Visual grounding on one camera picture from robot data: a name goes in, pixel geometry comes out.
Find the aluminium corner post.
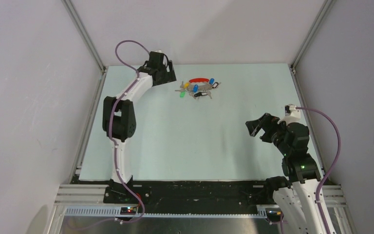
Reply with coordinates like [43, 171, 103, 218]
[61, 0, 106, 74]
[290, 0, 335, 74]

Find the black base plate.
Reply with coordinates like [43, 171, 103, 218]
[103, 180, 274, 215]

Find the left aluminium corner post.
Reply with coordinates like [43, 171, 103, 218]
[61, 0, 106, 74]

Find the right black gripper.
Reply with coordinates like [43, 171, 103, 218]
[245, 112, 290, 155]

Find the black key tag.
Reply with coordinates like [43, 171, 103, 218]
[194, 92, 207, 98]

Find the right aluminium corner post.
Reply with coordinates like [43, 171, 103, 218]
[290, 0, 335, 74]

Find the aluminium frame rail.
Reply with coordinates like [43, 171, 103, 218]
[55, 184, 107, 206]

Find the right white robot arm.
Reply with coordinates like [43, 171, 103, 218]
[245, 109, 336, 234]

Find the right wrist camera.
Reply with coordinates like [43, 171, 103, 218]
[283, 104, 301, 124]

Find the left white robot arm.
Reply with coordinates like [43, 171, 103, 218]
[102, 50, 176, 203]

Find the steel key holder red handle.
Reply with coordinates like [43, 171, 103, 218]
[180, 78, 214, 94]

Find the grey cable duct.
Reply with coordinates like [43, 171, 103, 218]
[64, 206, 267, 218]

